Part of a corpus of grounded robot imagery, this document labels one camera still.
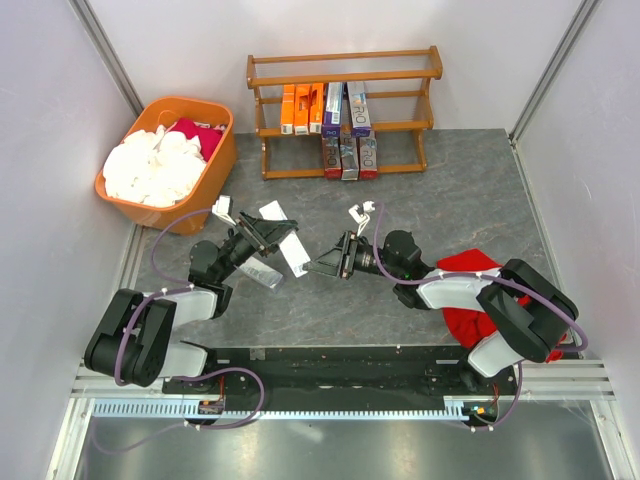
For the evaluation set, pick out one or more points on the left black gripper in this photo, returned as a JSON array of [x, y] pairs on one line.
[[267, 228]]

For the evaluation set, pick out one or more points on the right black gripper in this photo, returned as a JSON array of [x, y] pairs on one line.
[[337, 261]]

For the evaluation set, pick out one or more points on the silver toothpaste box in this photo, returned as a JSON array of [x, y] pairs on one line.
[[262, 273], [291, 247]]

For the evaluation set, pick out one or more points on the red silver R&O box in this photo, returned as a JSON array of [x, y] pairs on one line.
[[331, 158], [349, 158], [367, 152]]

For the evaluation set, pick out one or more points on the orange Curaprox toothpaste box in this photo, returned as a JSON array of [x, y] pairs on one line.
[[287, 113]]

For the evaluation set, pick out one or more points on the purple white R.O toothpaste box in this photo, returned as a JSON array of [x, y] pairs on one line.
[[359, 111]]

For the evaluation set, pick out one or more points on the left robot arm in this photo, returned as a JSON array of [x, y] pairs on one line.
[[131, 341]]

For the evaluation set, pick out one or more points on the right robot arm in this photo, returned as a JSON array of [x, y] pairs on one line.
[[419, 286]]

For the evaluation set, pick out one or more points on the wooden two-tier shelf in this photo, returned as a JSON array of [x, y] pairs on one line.
[[397, 85]]

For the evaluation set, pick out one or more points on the magenta cloth in bin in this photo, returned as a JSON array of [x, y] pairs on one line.
[[208, 136]]

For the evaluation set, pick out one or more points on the white crumpled cloths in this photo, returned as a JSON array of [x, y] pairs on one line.
[[157, 169]]

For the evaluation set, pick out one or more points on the red cloth on table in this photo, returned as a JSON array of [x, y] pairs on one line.
[[507, 315]]

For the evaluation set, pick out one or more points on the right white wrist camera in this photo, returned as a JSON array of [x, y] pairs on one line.
[[361, 214]]

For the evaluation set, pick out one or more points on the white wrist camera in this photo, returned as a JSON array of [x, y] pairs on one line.
[[222, 210], [361, 214]]

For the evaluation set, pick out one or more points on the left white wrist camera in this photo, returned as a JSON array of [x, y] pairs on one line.
[[222, 210]]

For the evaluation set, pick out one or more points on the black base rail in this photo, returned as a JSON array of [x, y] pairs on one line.
[[428, 370]]

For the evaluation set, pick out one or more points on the slotted cable duct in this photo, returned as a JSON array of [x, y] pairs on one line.
[[452, 410]]

